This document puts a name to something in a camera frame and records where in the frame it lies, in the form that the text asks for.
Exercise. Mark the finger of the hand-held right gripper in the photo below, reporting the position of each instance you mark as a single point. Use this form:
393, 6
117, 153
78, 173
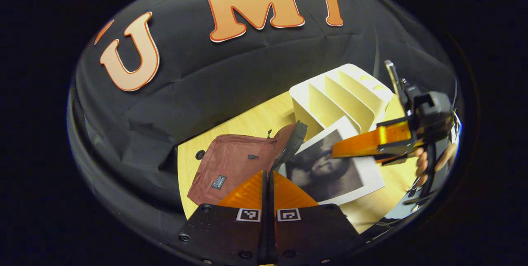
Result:
371, 142
396, 159

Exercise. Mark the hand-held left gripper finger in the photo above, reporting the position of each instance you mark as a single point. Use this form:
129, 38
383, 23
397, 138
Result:
272, 200
264, 200

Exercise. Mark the white book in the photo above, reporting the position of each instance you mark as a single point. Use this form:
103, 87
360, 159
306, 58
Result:
330, 167

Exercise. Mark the dark red schoolbag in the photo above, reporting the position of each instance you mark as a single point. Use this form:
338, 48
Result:
235, 158

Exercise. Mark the white bookshelf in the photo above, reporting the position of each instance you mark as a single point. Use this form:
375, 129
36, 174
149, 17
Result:
321, 101

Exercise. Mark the black table grommet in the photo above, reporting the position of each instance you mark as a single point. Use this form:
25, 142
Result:
200, 154

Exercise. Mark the black backdrop cloth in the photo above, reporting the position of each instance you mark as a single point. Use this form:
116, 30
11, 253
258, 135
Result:
206, 92

